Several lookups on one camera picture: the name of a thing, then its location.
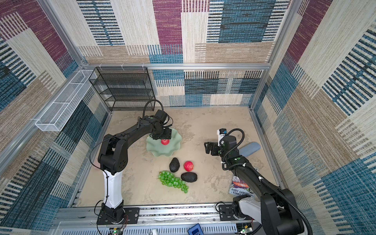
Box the red fake apple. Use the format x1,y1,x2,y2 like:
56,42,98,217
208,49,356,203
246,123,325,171
161,139,170,146
184,161,194,172

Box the dark fake avocado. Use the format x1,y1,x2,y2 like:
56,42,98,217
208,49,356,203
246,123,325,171
169,157,180,173
181,172,198,183

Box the green fake grape bunch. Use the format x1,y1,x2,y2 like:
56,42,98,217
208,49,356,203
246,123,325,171
158,171,189,193

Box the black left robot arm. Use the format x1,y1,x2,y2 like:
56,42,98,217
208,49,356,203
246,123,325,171
98,110,172,224

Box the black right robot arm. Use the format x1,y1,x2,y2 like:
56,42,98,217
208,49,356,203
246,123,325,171
204,135,313,235

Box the mint green scalloped bowl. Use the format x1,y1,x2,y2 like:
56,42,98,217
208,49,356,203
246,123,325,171
146,128,182,157

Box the blue grey oval pad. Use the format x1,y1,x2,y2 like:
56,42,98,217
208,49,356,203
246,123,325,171
239,142,261,157

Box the colourful paperback book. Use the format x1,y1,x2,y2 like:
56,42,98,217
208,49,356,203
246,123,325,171
229,176,254,197

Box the blue device at bottom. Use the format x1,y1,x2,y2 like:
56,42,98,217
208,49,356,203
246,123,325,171
188,224,204,235

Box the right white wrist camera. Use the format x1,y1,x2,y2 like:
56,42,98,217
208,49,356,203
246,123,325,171
217,128,227,146

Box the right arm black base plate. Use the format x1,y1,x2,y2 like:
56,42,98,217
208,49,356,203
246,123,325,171
215,203,245,221

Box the black wire shelf rack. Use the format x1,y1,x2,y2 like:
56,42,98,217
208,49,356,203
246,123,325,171
89,67,155,111

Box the aluminium front rail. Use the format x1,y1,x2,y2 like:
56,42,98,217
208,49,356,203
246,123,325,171
52,202,257,229

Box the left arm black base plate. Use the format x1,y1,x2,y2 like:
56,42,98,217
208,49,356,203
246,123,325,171
97,207,140,225

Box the white mesh wall basket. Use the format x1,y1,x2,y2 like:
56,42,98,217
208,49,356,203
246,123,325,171
35,70,93,132

